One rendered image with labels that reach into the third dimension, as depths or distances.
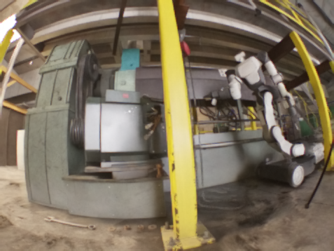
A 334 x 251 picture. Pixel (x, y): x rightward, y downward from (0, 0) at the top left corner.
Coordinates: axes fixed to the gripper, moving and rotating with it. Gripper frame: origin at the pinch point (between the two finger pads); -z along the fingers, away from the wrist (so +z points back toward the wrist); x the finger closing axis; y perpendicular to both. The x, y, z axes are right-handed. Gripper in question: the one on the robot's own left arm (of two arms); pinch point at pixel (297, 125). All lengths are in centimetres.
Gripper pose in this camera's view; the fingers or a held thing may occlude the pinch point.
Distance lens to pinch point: 151.1
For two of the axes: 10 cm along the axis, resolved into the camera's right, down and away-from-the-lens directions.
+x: -7.3, -0.5, -6.8
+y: 6.5, -3.7, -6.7
